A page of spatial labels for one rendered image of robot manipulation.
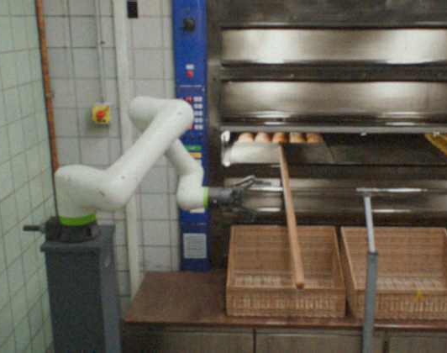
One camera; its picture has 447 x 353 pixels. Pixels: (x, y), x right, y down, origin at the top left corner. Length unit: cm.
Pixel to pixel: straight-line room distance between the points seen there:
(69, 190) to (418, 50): 181
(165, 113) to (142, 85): 91
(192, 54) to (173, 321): 129
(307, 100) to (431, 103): 62
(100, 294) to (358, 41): 171
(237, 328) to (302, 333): 30
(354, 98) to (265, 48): 52
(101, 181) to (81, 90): 123
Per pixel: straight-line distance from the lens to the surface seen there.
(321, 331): 271
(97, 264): 199
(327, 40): 286
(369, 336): 268
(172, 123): 201
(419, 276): 316
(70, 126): 307
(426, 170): 306
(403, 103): 294
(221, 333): 271
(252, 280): 301
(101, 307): 206
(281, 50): 284
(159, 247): 315
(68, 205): 196
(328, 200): 300
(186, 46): 284
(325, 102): 288
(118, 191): 183
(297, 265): 176
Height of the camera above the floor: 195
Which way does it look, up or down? 15 degrees down
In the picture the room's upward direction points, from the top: straight up
